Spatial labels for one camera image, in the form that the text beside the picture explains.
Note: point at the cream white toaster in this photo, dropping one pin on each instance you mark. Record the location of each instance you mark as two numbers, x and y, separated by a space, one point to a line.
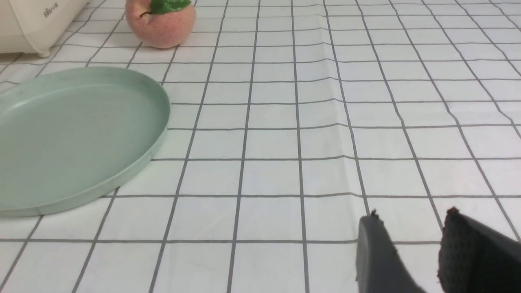
34 26

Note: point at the pink artificial peach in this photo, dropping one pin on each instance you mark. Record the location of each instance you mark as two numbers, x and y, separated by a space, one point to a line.
161 24

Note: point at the white grid tablecloth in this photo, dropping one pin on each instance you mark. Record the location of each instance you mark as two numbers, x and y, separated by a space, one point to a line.
290 120

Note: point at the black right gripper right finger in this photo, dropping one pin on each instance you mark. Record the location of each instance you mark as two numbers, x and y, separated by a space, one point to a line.
474 258

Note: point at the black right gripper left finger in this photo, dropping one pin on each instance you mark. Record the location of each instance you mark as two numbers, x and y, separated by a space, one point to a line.
378 264

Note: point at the pale green round plate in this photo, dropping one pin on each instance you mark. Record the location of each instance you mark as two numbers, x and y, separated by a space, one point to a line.
68 138

